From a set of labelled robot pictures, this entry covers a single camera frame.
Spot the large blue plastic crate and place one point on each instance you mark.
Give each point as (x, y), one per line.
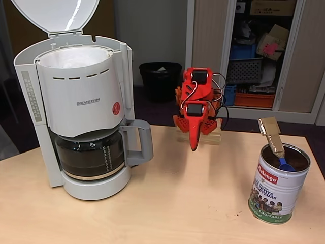
(241, 52)

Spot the small blue plastic crate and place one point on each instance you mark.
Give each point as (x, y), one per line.
(229, 95)

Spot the dark grey bag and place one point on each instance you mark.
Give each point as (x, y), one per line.
(243, 30)

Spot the beige roller shutter cabinet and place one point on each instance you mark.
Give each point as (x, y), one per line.
(208, 23)

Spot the orange plastic crate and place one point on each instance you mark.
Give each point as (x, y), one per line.
(254, 100)

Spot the dark brown ground coffee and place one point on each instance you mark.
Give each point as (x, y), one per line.
(299, 162)

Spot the white paper coffee filter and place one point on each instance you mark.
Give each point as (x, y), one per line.
(76, 58)

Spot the orange printed clamp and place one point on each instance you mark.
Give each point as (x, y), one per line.
(177, 95)

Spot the plain brown cardboard box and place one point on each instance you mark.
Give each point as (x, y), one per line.
(271, 7)

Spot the red robot arm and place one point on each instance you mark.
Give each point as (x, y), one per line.
(200, 95)

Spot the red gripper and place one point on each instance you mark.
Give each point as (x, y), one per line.
(195, 126)

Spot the white Malongo coffee tin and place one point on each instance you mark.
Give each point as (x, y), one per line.
(274, 195)

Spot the cardboard box with pink mark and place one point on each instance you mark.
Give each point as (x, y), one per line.
(269, 48)

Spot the white drip coffee maker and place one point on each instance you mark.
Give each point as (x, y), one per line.
(76, 86)

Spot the grey perforated basket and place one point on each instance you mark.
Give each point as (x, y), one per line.
(243, 71)

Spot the white paper sheet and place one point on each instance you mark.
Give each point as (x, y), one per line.
(269, 73)

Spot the wooden base block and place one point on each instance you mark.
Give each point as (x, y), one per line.
(210, 138)

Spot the black waste bin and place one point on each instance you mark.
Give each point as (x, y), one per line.
(157, 84)

